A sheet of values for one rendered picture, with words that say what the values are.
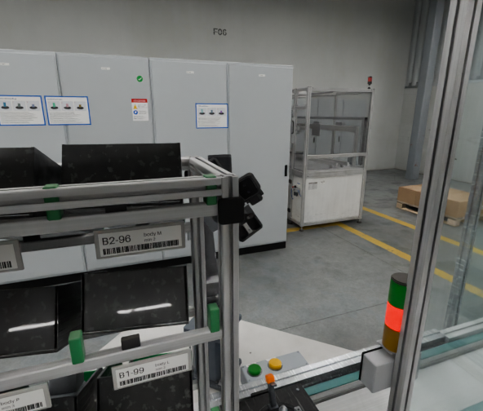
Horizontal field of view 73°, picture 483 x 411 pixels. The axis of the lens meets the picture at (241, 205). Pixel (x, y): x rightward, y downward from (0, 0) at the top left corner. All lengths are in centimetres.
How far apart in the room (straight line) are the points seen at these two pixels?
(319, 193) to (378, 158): 632
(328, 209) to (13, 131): 407
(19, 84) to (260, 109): 232
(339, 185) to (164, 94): 298
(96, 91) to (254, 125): 165
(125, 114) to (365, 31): 827
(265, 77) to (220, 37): 480
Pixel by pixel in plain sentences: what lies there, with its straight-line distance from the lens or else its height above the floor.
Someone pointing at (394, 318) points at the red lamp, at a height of 134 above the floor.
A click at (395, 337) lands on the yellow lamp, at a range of 76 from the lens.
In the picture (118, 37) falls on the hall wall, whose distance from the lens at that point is 817.
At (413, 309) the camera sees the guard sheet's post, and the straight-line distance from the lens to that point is 71.
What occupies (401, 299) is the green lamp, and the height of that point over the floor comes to 138.
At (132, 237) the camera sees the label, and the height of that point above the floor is 160.
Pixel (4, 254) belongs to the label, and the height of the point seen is 160.
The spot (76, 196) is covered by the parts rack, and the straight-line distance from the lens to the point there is 34.
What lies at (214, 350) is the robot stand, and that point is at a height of 100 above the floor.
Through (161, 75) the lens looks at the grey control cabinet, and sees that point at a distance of 355.
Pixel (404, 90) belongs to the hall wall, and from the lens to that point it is 1161.
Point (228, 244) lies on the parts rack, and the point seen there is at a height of 158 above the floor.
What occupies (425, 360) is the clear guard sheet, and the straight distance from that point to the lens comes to 83.
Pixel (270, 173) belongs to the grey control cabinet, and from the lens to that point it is 396.
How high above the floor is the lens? 172
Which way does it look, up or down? 16 degrees down
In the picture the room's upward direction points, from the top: straight up
